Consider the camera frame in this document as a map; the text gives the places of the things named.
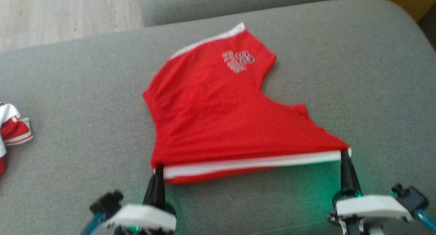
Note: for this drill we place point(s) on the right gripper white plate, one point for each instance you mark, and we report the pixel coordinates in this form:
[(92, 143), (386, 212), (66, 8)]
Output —
[(371, 207)]

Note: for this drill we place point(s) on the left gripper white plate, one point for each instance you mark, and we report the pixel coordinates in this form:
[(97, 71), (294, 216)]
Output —
[(143, 216)]

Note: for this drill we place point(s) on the red shorts white waistband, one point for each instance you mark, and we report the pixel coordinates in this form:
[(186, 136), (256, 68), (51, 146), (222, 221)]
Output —
[(221, 119)]

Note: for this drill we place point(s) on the red basketball jersey number 23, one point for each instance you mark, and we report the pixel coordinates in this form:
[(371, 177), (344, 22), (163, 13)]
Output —
[(13, 129)]

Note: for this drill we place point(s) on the large grey sofa seat cushion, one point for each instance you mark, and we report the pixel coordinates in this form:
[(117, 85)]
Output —
[(68, 92)]

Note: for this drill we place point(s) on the yellow-brown cardboard box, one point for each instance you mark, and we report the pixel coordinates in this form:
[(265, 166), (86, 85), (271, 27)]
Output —
[(374, 0)]

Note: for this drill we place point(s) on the small grey sofa cushion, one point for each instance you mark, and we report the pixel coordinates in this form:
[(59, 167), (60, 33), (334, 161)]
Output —
[(221, 5)]

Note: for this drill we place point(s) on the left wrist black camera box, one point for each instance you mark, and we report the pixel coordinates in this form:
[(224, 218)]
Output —
[(107, 202)]

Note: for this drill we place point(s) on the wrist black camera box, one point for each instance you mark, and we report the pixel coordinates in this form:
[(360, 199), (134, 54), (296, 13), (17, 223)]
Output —
[(410, 198), (107, 202)]

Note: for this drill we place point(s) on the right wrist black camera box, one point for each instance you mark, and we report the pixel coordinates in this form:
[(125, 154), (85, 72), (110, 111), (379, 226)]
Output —
[(410, 198)]

